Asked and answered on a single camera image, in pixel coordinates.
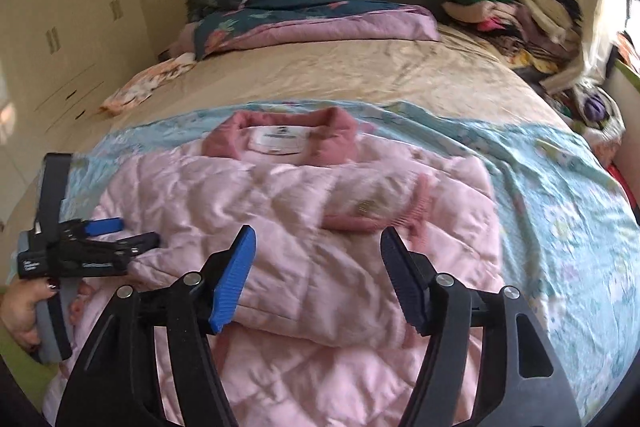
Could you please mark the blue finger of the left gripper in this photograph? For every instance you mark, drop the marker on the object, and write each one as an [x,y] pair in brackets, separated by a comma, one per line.
[103,226]

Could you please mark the right gripper dark blue right finger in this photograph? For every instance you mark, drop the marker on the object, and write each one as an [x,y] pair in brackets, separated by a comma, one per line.
[410,274]

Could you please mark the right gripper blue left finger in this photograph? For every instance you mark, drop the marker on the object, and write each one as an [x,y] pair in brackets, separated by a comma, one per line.
[228,289]

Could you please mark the pink quilted jacket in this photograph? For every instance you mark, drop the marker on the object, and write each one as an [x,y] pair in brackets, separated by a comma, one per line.
[318,338]

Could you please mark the basket with purple clothes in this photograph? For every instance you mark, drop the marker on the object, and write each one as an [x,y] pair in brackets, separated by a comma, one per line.
[592,113]

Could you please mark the pile of mixed clothes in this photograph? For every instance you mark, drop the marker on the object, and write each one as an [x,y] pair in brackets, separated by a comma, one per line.
[536,39]

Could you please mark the left hand painted nails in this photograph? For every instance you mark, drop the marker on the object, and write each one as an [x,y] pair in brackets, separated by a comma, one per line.
[18,309]

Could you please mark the peach floral cloth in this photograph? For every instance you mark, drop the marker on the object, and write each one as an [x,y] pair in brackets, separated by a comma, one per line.
[141,87]

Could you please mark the light blue cartoon bedsheet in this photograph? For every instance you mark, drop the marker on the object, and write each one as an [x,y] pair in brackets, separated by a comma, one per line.
[569,239]

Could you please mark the beige bed cover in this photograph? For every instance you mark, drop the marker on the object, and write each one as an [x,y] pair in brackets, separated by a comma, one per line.
[457,76]

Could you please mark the floral teal and pink quilt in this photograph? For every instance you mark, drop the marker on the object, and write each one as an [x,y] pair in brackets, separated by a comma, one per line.
[218,26]

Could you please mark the cream wardrobe with handles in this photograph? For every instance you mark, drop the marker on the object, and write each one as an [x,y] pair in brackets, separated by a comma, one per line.
[59,60]

